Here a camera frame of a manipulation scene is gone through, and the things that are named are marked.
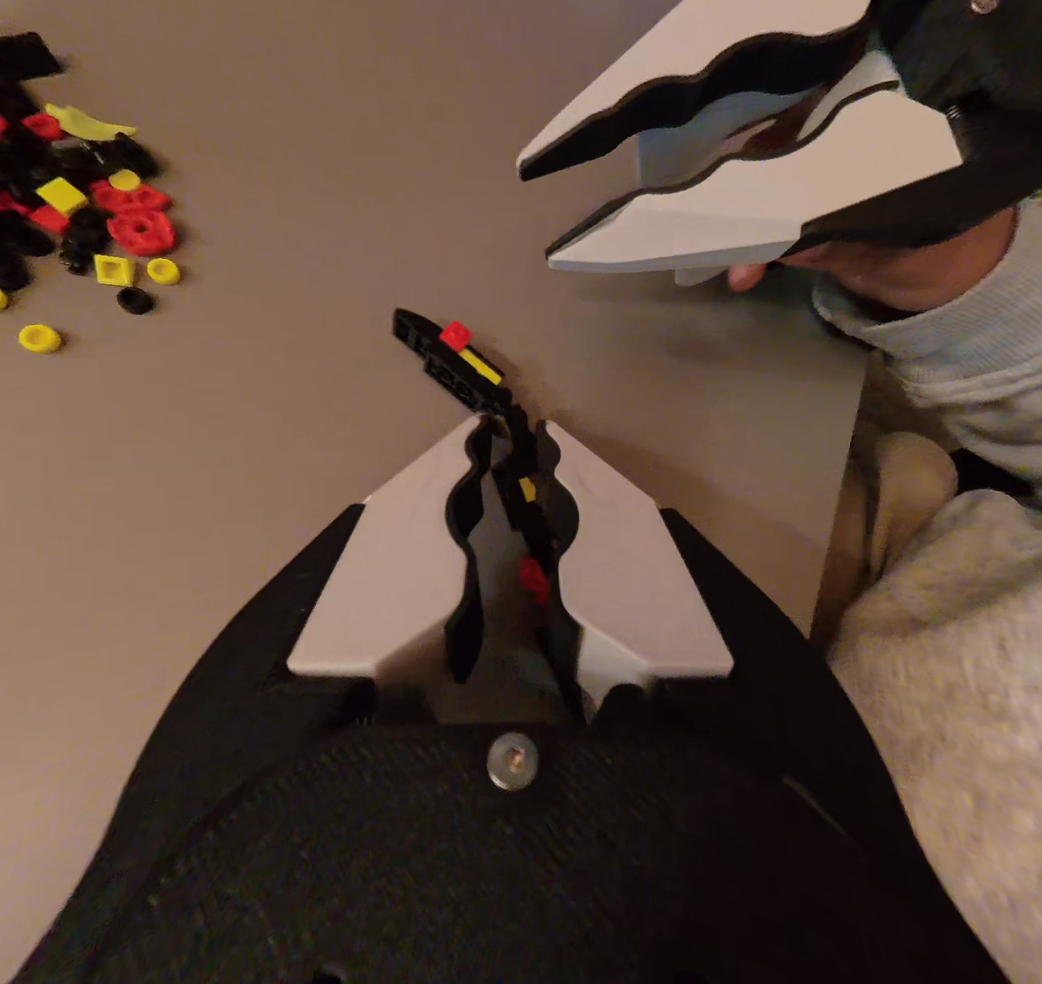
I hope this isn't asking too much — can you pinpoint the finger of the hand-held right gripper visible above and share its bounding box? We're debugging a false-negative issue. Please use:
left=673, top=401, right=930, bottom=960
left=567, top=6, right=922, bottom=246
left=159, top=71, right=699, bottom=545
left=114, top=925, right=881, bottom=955
left=517, top=0, right=900, bottom=187
left=545, top=88, right=963, bottom=289

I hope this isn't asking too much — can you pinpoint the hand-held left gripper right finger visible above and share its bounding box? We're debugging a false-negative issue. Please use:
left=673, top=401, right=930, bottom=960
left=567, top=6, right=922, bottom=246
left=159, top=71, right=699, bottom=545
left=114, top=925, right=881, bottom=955
left=537, top=421, right=735, bottom=725

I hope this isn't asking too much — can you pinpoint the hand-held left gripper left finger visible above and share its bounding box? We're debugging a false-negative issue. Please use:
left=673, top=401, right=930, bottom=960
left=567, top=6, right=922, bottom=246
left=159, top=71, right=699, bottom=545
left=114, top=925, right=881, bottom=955
left=287, top=414, right=498, bottom=725

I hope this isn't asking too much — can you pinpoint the black lego car assembly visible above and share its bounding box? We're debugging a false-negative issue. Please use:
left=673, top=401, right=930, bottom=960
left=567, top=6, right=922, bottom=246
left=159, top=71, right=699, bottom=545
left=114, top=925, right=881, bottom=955
left=392, top=308, right=583, bottom=676

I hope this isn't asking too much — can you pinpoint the pile of lego pieces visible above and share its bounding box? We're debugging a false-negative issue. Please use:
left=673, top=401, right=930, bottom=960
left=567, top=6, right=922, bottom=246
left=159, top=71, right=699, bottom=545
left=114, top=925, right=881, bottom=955
left=0, top=30, right=182, bottom=354

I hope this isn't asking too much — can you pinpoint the person's right hand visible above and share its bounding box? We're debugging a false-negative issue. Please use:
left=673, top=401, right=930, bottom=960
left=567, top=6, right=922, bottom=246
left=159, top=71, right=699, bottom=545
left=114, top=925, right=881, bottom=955
left=727, top=206, right=1022, bottom=318

